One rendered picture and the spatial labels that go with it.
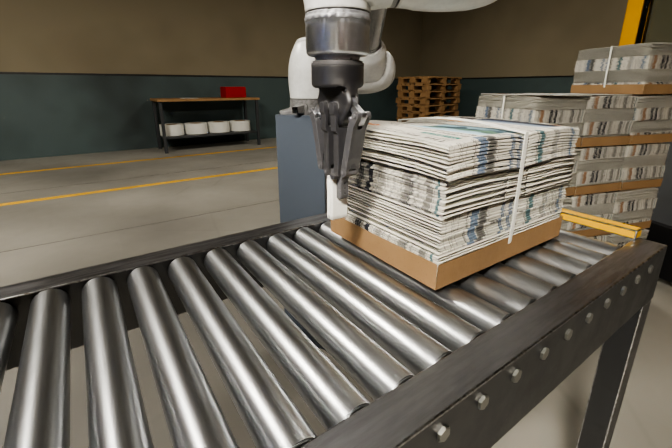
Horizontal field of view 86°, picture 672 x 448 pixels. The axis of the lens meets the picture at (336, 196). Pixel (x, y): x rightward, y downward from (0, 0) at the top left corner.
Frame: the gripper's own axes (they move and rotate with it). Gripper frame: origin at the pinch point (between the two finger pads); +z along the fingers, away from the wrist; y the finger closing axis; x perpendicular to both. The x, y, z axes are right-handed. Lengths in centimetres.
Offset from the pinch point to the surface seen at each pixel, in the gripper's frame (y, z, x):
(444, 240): -13.5, 5.2, -9.9
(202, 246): 23.7, 13.4, 15.6
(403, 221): -5.8, 4.4, -9.1
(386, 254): -3.0, 11.1, -8.2
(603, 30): 267, -115, -779
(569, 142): -14.5, -6.8, -42.2
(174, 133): 642, 62, -103
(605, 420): -27, 55, -55
